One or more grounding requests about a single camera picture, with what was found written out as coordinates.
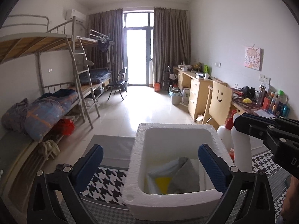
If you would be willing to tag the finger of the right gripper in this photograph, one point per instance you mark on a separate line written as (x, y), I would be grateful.
(253, 125)

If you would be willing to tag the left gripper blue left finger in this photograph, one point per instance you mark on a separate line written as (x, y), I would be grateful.
(85, 167)

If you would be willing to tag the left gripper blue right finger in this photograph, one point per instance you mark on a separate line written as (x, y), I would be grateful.
(216, 168)

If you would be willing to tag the grey towel cloth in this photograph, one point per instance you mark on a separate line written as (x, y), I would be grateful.
(184, 177)

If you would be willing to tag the yellow foam net sleeve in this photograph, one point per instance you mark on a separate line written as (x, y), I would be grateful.
(162, 184)

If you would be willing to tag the person right hand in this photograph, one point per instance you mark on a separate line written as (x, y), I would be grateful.
(290, 205)

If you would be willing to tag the papers on desk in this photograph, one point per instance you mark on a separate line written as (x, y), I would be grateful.
(264, 113)

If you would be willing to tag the red snack packet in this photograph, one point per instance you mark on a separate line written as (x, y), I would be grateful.
(232, 154)

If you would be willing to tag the teal bottle on desk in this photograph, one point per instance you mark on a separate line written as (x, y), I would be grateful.
(285, 111)

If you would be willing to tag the yellow object on desk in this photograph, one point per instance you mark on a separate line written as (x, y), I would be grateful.
(247, 100)

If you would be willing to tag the houndstooth table mat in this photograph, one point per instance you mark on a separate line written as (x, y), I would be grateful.
(103, 194)

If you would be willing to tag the white pump lotion bottle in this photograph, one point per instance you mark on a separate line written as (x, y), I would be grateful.
(224, 132)

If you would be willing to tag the wooden smiley chair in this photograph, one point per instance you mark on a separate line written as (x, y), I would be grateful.
(218, 105)

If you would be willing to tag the red plastic bag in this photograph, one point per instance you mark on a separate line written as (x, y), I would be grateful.
(64, 127)

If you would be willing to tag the white styrofoam box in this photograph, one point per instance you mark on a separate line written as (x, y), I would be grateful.
(156, 144)

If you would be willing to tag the blue plaid bedding bundle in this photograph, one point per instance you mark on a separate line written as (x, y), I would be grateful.
(36, 119)

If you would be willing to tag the wooden desk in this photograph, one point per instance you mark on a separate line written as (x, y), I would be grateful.
(201, 94)

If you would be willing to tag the white bucket on floor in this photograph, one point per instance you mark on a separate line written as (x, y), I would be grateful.
(176, 96)

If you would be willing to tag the black folding chair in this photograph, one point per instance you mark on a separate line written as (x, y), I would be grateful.
(119, 83)

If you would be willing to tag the right brown curtain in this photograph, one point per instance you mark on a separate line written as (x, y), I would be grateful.
(171, 40)

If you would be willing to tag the brown curtain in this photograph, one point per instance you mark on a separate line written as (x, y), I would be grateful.
(171, 40)
(107, 28)

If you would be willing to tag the left brown curtain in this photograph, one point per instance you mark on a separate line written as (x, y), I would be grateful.
(107, 28)

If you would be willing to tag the white air conditioner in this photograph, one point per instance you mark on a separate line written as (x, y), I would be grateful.
(71, 13)

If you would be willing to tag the wall socket plate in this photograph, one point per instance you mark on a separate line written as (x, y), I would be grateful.
(264, 79)

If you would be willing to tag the cartoon wall picture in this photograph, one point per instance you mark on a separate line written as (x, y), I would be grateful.
(252, 57)

